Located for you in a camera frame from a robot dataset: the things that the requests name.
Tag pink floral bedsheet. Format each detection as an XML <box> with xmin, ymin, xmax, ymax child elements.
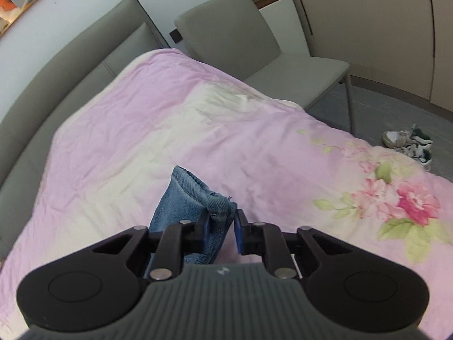
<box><xmin>0</xmin><ymin>49</ymin><xmax>453</xmax><ymax>326</ymax></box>

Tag grey upholstered bed headboard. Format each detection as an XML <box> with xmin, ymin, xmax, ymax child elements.
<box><xmin>0</xmin><ymin>0</ymin><xmax>171</xmax><ymax>256</ymax></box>

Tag white and wood nightstand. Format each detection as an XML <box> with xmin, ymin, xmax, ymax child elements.
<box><xmin>251</xmin><ymin>0</ymin><xmax>312</xmax><ymax>57</ymax></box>

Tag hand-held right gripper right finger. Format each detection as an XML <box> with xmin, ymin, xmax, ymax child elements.
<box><xmin>234</xmin><ymin>209</ymin><xmax>360</xmax><ymax>280</ymax></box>

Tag wall poster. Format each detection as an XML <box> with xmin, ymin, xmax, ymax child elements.
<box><xmin>0</xmin><ymin>0</ymin><xmax>67</xmax><ymax>37</ymax></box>

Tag blue denim pants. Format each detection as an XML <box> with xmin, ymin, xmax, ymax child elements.
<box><xmin>143</xmin><ymin>165</ymin><xmax>238</xmax><ymax>279</ymax></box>

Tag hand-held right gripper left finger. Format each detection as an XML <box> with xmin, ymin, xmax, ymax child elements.
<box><xmin>91</xmin><ymin>212</ymin><xmax>211</xmax><ymax>281</ymax></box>

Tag white sneaker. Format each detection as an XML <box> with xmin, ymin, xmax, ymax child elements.
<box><xmin>382</xmin><ymin>125</ymin><xmax>433</xmax><ymax>148</ymax></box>
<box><xmin>403</xmin><ymin>143</ymin><xmax>433</xmax><ymax>171</ymax></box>

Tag beige built-in wardrobe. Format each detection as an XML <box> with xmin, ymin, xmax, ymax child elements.
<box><xmin>237</xmin><ymin>0</ymin><xmax>453</xmax><ymax>105</ymax></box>

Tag grey upholstered chair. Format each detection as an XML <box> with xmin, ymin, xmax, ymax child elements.
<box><xmin>174</xmin><ymin>0</ymin><xmax>356</xmax><ymax>133</ymax></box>

